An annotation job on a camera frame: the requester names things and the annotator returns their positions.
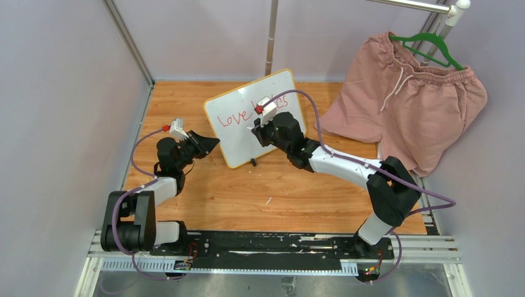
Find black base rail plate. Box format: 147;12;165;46
88;229;460;283

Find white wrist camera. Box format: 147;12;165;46
254;97;277;126
169;118;189;141

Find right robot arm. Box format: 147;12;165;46
251;112;421;259

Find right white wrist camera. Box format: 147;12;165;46
254;97;277;126

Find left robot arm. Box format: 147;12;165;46
100;131;220;256

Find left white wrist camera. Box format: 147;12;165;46
169;118;189;141

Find pink shorts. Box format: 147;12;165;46
319;32;488;176

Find white metal clothes rack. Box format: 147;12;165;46
264;1;470;82

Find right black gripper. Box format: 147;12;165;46
253;113;291;155

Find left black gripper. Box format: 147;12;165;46
175;131;219;171

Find yellow framed whiteboard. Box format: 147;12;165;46
203;69;295;168

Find green clothes hanger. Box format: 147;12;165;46
388;32;466;71

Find grey aluminium corner post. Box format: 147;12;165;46
102;0;155;90

